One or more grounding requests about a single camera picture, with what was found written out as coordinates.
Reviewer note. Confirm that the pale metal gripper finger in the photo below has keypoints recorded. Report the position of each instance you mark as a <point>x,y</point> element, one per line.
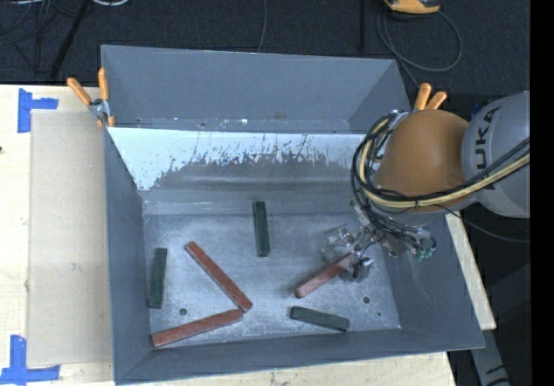
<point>360,268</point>
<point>334,242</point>

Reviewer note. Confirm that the red-brown block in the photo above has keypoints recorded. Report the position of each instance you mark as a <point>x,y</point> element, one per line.
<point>318,280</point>
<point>195,328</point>
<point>218,276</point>

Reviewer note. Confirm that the dark green flat block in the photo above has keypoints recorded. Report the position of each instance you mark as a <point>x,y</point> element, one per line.
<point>157,278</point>
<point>319,318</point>
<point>261,228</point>

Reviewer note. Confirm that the grey metal bin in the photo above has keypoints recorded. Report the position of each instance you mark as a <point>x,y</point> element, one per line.
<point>225,246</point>

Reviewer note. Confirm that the pale wood flat board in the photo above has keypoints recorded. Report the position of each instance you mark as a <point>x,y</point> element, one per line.
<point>65,224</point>

